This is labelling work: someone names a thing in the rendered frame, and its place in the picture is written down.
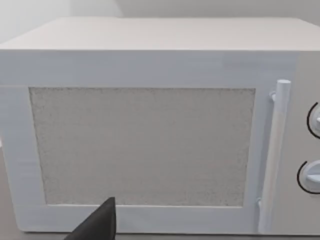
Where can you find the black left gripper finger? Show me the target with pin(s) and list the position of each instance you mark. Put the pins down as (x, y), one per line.
(102, 222)

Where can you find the pale microwave door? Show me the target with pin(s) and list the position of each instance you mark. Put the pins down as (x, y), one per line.
(142, 147)

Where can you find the pale microwave oven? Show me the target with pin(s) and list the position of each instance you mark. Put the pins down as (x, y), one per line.
(160, 37)

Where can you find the white microwave knob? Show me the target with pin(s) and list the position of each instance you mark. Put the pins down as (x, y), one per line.
(315, 121)
(310, 176)

